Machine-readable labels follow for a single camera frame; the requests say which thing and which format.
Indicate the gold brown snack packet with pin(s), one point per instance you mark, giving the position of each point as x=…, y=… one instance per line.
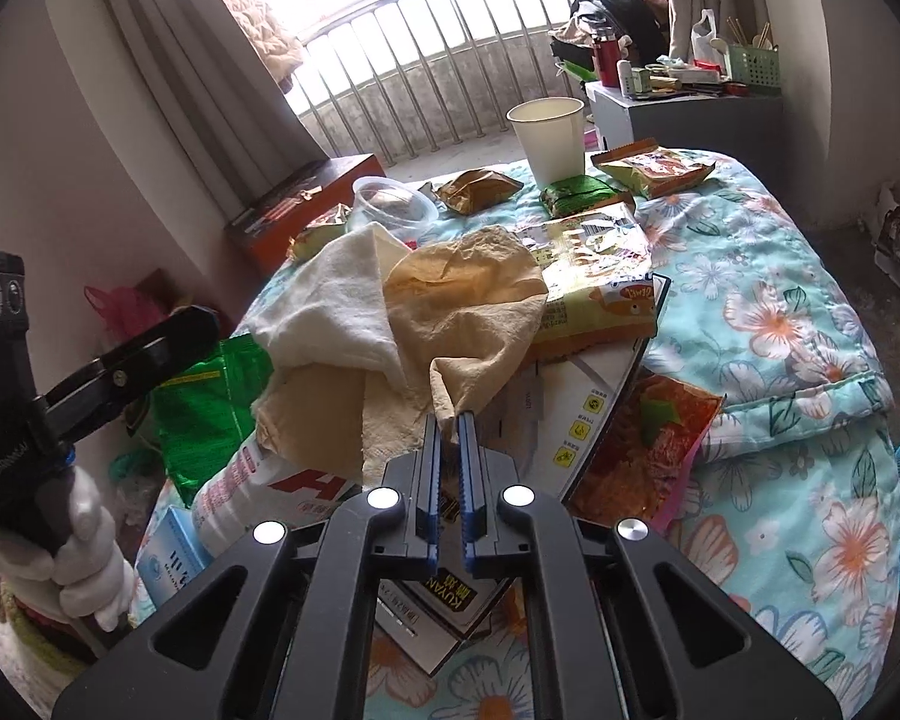
x=476, y=190

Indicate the small green snack packet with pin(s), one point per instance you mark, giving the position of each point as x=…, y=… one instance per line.
x=581, y=193

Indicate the large yellow snack bag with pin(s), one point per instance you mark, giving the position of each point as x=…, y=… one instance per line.
x=600, y=270

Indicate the green plastic basket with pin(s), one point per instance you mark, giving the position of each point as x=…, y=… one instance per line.
x=754, y=64

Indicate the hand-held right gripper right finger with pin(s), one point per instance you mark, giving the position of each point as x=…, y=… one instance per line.
x=466, y=465

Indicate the blue white paper box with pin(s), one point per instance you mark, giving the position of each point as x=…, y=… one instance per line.
x=169, y=559

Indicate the pink plastic bag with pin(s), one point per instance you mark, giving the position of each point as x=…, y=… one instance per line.
x=124, y=311

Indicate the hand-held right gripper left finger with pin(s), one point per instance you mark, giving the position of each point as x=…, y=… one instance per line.
x=432, y=465

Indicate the white crumpled cloth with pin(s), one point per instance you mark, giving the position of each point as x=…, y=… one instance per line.
x=330, y=300

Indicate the red thermos bottle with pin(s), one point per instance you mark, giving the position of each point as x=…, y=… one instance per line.
x=607, y=60

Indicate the person's left hand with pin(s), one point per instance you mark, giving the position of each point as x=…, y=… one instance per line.
x=90, y=570

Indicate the red orange snack wrapper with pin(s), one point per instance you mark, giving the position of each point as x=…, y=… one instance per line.
x=637, y=450

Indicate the black bag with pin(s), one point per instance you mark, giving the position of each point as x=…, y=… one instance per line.
x=622, y=15

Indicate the white paper cup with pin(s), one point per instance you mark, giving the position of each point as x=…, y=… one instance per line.
x=547, y=139

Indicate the white cabinet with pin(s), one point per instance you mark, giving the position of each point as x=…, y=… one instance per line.
x=682, y=120

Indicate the white milk drink bottle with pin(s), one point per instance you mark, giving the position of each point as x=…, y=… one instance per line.
x=270, y=491

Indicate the tan cloth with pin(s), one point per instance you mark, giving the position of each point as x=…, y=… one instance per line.
x=457, y=292

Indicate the green foil wrapper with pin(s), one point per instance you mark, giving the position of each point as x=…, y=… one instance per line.
x=210, y=405

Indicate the red wooden box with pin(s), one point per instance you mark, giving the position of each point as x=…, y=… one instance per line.
x=292, y=202

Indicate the orange green snack packet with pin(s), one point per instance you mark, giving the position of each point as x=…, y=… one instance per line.
x=652, y=165

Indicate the small gold snack packet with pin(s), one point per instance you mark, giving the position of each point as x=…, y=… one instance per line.
x=319, y=236

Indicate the white plastic bag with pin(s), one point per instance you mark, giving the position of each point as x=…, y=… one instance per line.
x=709, y=37

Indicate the metal balcony railing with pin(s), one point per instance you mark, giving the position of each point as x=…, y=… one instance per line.
x=435, y=67

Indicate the clear plastic bowl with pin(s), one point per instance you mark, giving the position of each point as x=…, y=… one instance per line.
x=394, y=202

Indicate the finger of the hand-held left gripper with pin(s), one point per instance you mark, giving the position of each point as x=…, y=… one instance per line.
x=142, y=360

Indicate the hanging beige quilt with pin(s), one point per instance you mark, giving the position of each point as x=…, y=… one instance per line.
x=266, y=22

